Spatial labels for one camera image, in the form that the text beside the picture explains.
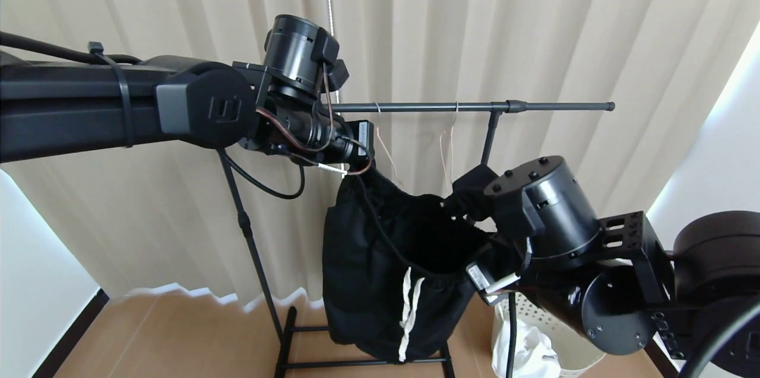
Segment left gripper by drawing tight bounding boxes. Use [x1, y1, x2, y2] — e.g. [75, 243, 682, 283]
[269, 105, 376, 177]

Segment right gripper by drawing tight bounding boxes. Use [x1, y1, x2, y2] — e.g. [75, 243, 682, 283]
[466, 246, 533, 307]

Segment black shorts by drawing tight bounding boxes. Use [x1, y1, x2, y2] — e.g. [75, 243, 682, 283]
[322, 167, 518, 364]

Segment pink clothes hanger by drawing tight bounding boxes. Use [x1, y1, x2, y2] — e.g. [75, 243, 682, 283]
[373, 103, 406, 190]
[438, 103, 459, 196]

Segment black clothes rack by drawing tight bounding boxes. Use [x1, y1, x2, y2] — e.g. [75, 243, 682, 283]
[216, 100, 616, 378]

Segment white laundry basket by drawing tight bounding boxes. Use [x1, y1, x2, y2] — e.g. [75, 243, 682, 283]
[491, 291, 607, 378]

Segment white garment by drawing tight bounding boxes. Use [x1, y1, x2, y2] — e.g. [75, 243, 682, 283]
[491, 321, 562, 378]

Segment beige curtain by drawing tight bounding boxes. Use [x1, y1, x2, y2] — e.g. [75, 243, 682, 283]
[0, 0, 760, 309]

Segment black cable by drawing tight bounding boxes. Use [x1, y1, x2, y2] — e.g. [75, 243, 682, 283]
[216, 149, 307, 201]
[504, 291, 760, 378]

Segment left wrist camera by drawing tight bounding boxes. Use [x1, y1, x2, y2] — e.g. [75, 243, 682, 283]
[311, 28, 350, 92]

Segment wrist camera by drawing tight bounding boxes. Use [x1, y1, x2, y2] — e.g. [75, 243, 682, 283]
[311, 28, 350, 92]
[442, 164, 501, 223]

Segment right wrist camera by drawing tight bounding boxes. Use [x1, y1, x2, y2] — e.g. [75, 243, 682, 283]
[442, 164, 501, 223]

